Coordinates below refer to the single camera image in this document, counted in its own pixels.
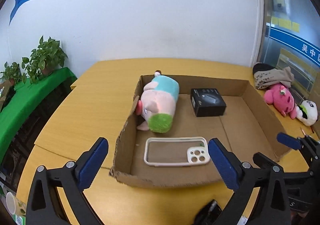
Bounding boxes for torn cardboard box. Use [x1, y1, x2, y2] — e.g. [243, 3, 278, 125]
[109, 74, 293, 188]

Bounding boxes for pink pig plush toy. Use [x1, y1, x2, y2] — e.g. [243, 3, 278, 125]
[135, 71, 180, 133]

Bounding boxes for black product box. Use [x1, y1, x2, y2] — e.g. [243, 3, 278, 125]
[190, 88, 227, 117]

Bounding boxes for small potted plant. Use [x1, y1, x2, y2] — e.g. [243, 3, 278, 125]
[0, 62, 25, 87]

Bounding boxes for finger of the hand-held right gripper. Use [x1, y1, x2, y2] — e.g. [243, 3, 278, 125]
[277, 132, 304, 152]
[253, 152, 310, 178]

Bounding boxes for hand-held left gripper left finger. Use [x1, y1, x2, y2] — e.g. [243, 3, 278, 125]
[26, 137, 109, 225]

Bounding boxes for white panda plush toy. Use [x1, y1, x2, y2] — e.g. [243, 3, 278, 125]
[296, 100, 319, 126]

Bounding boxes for white clear phone case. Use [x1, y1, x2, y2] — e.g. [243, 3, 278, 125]
[144, 136, 210, 167]

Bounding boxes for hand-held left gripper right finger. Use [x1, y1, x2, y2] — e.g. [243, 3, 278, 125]
[208, 138, 292, 225]

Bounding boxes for grey printed cloth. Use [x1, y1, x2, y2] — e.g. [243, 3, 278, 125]
[254, 66, 295, 90]

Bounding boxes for black glossy gadget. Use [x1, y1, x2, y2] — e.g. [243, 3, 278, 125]
[194, 199, 223, 225]

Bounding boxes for paper cup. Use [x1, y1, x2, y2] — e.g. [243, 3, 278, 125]
[5, 192, 27, 215]

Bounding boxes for large potted plant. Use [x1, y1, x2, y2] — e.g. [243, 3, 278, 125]
[22, 35, 68, 84]

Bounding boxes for green table cloth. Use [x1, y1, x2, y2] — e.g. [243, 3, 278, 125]
[0, 67, 77, 163]

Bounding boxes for black cap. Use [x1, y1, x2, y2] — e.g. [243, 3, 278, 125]
[252, 63, 275, 74]

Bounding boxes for blue window banner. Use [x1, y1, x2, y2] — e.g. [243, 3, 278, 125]
[269, 24, 320, 67]

